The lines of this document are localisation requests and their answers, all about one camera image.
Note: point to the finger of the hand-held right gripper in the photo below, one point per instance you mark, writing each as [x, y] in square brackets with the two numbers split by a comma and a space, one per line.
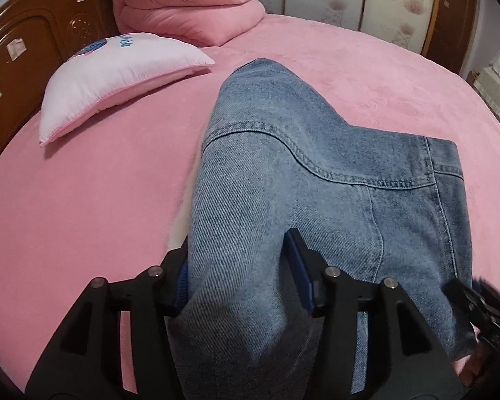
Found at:
[460, 298]

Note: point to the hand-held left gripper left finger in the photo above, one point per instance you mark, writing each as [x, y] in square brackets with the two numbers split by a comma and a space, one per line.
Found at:
[182, 287]

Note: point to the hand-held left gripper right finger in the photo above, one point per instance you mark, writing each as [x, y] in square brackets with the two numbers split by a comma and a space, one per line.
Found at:
[302, 271]

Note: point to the blue denim jacket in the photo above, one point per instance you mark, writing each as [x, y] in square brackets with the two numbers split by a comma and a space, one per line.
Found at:
[275, 166]

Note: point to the person's right hand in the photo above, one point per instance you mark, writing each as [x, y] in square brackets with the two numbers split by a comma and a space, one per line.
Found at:
[475, 362]

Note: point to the pink fleece bed sheet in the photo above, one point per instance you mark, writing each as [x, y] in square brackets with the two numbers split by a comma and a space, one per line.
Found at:
[87, 196]

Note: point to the small pink printed pillow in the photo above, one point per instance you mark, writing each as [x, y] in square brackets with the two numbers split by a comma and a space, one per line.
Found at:
[108, 75]

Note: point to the floral sliding-door wardrobe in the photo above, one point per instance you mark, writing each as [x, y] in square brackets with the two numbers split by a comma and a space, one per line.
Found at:
[379, 4]

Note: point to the folded pink quilt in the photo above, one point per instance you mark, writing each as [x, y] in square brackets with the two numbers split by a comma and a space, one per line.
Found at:
[183, 8]

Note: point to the brown wooden door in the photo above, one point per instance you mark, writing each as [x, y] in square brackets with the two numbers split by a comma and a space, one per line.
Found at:
[454, 16]

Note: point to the brown wooden headboard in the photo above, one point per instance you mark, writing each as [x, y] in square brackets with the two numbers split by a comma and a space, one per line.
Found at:
[37, 33]

